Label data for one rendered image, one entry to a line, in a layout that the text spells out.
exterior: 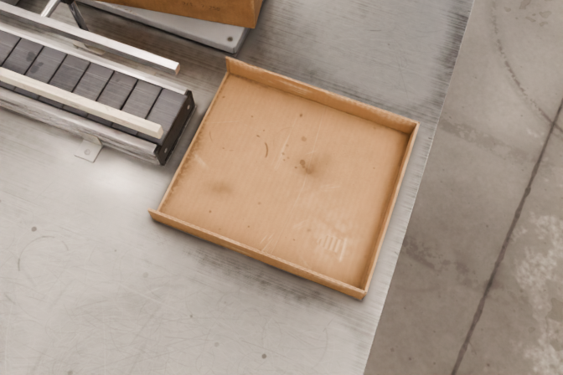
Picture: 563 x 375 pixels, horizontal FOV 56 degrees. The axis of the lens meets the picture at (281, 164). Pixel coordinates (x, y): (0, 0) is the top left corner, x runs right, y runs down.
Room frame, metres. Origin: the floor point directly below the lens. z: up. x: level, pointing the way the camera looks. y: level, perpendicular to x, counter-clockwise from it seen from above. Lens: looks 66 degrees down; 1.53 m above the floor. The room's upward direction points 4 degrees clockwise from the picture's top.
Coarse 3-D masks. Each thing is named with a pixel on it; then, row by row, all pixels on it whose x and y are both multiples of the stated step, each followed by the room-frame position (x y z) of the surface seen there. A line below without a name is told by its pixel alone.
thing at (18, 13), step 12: (0, 12) 0.45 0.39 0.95; (12, 12) 0.44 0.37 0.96; (24, 12) 0.44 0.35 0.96; (36, 24) 0.43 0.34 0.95; (48, 24) 0.43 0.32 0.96; (60, 24) 0.43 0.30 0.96; (72, 36) 0.41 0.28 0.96; (84, 36) 0.41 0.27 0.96; (96, 36) 0.41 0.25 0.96; (108, 48) 0.40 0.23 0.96; (120, 48) 0.40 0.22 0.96; (132, 48) 0.40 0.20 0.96; (144, 60) 0.38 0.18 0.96; (156, 60) 0.38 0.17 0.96; (168, 60) 0.38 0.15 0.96; (168, 72) 0.37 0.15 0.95
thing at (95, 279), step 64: (320, 0) 0.61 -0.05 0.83; (384, 0) 0.62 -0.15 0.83; (448, 0) 0.63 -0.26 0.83; (128, 64) 0.46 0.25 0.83; (192, 64) 0.47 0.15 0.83; (256, 64) 0.48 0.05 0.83; (320, 64) 0.48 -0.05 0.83; (384, 64) 0.49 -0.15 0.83; (448, 64) 0.50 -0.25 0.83; (0, 128) 0.33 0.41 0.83; (192, 128) 0.36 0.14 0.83; (0, 192) 0.24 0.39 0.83; (64, 192) 0.24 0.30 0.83; (128, 192) 0.25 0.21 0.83; (0, 256) 0.15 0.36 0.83; (64, 256) 0.15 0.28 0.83; (128, 256) 0.16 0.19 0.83; (192, 256) 0.16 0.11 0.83; (384, 256) 0.18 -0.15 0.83; (0, 320) 0.07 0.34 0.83; (64, 320) 0.07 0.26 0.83; (128, 320) 0.08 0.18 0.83; (192, 320) 0.08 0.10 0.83; (256, 320) 0.09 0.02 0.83; (320, 320) 0.09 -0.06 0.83
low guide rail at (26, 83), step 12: (0, 72) 0.38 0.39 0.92; (12, 72) 0.38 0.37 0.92; (12, 84) 0.37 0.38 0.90; (24, 84) 0.36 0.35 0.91; (36, 84) 0.36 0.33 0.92; (48, 96) 0.35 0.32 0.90; (60, 96) 0.35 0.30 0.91; (72, 96) 0.35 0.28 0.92; (84, 108) 0.34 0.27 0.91; (96, 108) 0.33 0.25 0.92; (108, 108) 0.33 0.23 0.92; (108, 120) 0.33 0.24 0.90; (120, 120) 0.32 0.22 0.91; (132, 120) 0.32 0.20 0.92; (144, 120) 0.32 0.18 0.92; (144, 132) 0.31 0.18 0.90; (156, 132) 0.30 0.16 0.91
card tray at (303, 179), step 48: (240, 96) 0.41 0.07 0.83; (288, 96) 0.42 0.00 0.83; (336, 96) 0.40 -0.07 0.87; (192, 144) 0.33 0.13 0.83; (240, 144) 0.33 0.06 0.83; (288, 144) 0.34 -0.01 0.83; (336, 144) 0.34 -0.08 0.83; (384, 144) 0.35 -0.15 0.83; (192, 192) 0.25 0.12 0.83; (240, 192) 0.26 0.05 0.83; (288, 192) 0.26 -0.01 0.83; (336, 192) 0.27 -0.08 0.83; (384, 192) 0.27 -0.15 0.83; (240, 240) 0.19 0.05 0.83; (288, 240) 0.19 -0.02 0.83; (336, 240) 0.20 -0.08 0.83; (336, 288) 0.13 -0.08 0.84
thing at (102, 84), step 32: (0, 32) 0.47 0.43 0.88; (0, 64) 0.41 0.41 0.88; (32, 64) 0.41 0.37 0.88; (64, 64) 0.42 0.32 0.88; (96, 64) 0.42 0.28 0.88; (32, 96) 0.36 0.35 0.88; (96, 96) 0.37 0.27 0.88; (128, 96) 0.37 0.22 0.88; (160, 96) 0.38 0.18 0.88; (128, 128) 0.32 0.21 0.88
